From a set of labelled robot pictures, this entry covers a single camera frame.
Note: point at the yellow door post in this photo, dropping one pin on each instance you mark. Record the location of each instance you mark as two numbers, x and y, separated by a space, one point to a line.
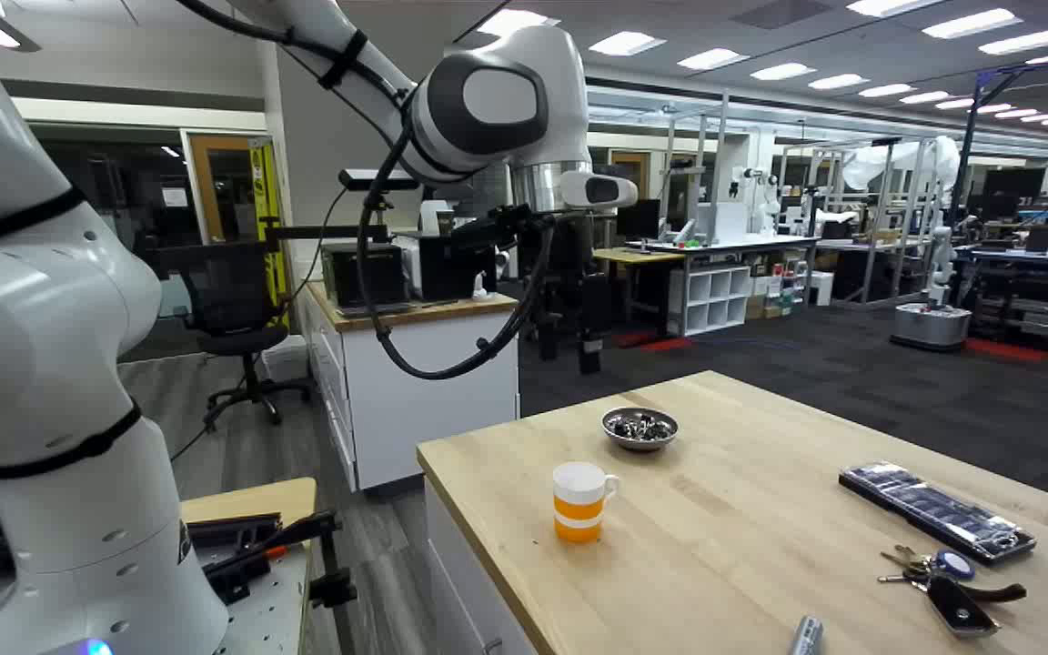
268 223

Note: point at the background wooden desk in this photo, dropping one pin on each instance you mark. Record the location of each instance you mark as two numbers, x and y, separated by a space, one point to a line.
633 256

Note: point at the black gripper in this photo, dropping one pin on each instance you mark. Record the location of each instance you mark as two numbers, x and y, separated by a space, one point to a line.
563 259

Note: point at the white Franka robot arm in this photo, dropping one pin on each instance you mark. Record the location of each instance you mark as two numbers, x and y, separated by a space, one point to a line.
52 339

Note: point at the small grey metal bowl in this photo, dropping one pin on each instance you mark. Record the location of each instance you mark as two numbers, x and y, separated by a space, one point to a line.
637 428

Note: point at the black stereo camera on stand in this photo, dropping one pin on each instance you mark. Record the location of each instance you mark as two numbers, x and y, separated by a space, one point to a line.
379 178

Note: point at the orange jar with white lid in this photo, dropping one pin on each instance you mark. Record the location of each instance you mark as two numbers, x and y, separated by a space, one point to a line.
575 499

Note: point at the white shelf unit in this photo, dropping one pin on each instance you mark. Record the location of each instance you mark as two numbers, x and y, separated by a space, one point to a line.
709 298

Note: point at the black clamp mount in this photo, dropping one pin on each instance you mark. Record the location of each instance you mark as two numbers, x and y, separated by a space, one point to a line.
262 548

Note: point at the black equipment box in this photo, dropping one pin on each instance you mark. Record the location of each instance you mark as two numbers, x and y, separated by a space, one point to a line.
451 270

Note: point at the white background robot on pedestal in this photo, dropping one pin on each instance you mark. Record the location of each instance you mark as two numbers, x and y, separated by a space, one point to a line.
935 266

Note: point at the black office chair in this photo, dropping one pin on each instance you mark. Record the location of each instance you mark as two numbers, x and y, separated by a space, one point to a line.
235 314

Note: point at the key bunch with black fob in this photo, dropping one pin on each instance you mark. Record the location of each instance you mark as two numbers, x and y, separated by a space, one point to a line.
949 582

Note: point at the black and silver pen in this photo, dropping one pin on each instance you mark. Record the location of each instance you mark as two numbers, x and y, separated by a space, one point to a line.
804 635

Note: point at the black remote control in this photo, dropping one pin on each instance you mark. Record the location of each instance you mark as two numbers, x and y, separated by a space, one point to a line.
935 513

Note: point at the small wooden side table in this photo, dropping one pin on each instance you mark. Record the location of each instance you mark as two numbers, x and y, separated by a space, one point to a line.
245 495

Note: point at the white cabinet with wood top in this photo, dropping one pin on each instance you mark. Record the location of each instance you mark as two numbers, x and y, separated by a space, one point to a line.
426 387

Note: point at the black monitor box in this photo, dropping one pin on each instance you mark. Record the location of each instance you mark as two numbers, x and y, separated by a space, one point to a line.
364 277

